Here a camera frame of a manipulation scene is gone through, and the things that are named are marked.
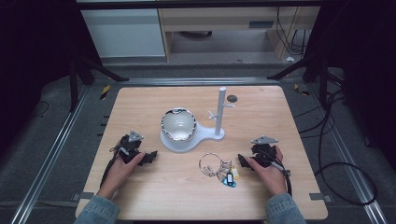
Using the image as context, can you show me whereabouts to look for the white cabinet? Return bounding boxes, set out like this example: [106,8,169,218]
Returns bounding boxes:
[79,7,167,59]

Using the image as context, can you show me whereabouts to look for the metal floor rail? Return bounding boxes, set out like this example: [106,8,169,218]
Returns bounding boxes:
[119,77,282,87]
[305,83,390,224]
[9,85,92,224]

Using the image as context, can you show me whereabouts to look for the light wooden desk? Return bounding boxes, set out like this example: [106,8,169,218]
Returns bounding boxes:
[157,6,321,61]

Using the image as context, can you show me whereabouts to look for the shiny silver bowl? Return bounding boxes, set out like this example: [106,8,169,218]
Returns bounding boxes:
[160,106,198,143]

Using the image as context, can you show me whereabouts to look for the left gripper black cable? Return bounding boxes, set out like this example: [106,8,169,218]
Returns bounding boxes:
[99,140,130,189]

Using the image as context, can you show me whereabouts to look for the thin black floor cable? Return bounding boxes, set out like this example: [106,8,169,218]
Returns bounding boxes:
[29,99,51,119]

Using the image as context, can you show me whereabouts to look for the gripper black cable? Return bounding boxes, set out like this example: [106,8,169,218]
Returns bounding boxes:
[99,140,130,189]
[261,149,294,198]

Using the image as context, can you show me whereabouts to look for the black hanging cables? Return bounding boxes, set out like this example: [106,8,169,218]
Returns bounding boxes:
[275,7,310,58]

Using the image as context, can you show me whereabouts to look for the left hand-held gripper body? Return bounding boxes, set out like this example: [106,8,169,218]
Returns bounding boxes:
[119,130,148,165]

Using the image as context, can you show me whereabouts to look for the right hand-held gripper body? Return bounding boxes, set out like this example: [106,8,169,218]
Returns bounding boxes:
[250,134,279,169]

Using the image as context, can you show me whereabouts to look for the person's right hand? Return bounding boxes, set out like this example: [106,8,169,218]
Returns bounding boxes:
[245,145,288,197]

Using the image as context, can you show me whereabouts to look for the black floor cable loop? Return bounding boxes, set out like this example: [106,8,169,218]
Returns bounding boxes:
[293,89,379,207]

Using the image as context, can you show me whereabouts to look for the grey table bracket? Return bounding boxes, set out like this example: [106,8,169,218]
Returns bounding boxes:
[308,192,333,203]
[71,191,95,203]

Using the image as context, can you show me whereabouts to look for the person's left hand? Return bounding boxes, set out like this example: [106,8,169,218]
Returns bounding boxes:
[97,151,147,201]

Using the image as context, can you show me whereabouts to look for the white stand with pegs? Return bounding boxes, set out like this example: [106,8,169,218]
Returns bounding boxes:
[159,86,235,154]

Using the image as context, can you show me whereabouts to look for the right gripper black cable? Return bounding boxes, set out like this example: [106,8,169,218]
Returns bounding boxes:
[261,149,294,198]

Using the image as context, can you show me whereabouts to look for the metal key ring with tags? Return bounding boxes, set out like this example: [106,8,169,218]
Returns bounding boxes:
[198,151,242,189]

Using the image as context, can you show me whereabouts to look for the black stand legs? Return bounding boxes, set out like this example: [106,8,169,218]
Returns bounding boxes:
[266,54,332,110]
[67,55,131,114]

